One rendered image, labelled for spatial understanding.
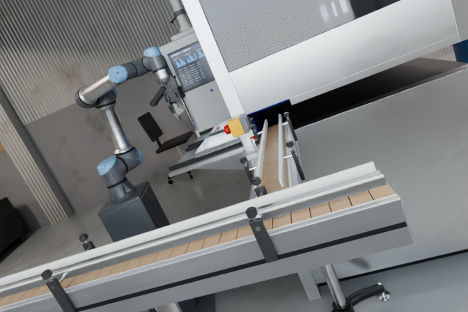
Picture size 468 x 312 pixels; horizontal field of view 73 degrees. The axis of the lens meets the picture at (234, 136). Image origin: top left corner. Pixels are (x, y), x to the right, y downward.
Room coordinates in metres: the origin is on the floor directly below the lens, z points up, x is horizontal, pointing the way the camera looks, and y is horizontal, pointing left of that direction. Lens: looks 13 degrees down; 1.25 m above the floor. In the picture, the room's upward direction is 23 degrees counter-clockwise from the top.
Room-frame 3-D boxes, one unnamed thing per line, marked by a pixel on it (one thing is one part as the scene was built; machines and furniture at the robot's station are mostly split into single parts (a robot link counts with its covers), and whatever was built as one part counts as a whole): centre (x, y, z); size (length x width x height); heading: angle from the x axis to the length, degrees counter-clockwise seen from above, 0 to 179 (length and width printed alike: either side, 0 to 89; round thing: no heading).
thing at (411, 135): (2.25, -0.75, 0.44); 2.06 x 1.00 x 0.88; 166
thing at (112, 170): (1.77, 0.72, 0.96); 0.13 x 0.12 x 0.14; 144
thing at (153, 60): (1.55, 0.20, 1.40); 0.09 x 0.08 x 0.11; 54
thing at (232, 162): (1.51, 0.12, 0.79); 0.34 x 0.03 x 0.13; 76
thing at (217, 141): (1.57, 0.02, 0.90); 0.34 x 0.26 x 0.04; 77
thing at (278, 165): (0.99, -0.11, 0.92); 0.69 x 0.15 x 0.16; 166
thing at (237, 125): (1.30, -0.04, 0.99); 0.08 x 0.07 x 0.07; 76
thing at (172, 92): (1.54, 0.19, 1.24); 0.09 x 0.08 x 0.12; 76
